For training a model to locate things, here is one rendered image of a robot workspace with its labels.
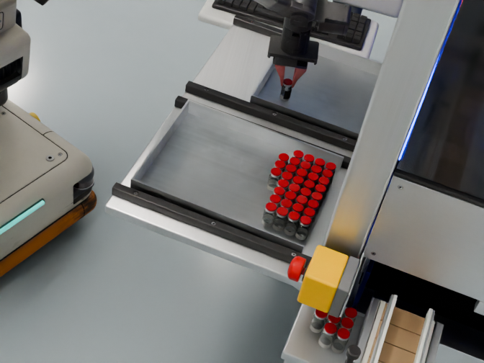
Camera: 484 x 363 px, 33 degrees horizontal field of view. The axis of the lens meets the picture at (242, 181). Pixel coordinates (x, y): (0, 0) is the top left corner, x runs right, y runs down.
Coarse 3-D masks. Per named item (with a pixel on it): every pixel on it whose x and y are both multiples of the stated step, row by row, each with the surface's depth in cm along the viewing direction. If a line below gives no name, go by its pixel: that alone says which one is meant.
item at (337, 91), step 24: (336, 48) 188; (288, 72) 184; (312, 72) 186; (336, 72) 187; (360, 72) 188; (264, 96) 177; (312, 96) 180; (336, 96) 181; (360, 96) 182; (312, 120) 170; (336, 120) 175; (360, 120) 176
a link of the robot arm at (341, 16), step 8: (320, 0) 158; (320, 8) 158; (328, 8) 158; (336, 8) 158; (344, 8) 158; (296, 16) 153; (304, 16) 153; (320, 16) 158; (328, 16) 158; (336, 16) 158; (344, 16) 158; (296, 24) 157; (304, 24) 157; (320, 24) 160; (328, 24) 160; (336, 24) 160; (344, 24) 159; (328, 32) 162; (336, 32) 161; (344, 32) 161
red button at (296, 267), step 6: (294, 258) 130; (300, 258) 130; (294, 264) 129; (300, 264) 129; (288, 270) 130; (294, 270) 129; (300, 270) 129; (288, 276) 130; (294, 276) 129; (300, 276) 132
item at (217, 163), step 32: (192, 128) 167; (224, 128) 168; (256, 128) 166; (160, 160) 160; (192, 160) 161; (224, 160) 162; (256, 160) 163; (160, 192) 150; (192, 192) 155; (224, 192) 156; (256, 192) 157; (256, 224) 152
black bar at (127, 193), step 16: (112, 192) 151; (128, 192) 150; (160, 208) 149; (176, 208) 149; (192, 224) 149; (208, 224) 148; (224, 224) 148; (240, 240) 147; (256, 240) 146; (288, 256) 145; (304, 256) 145
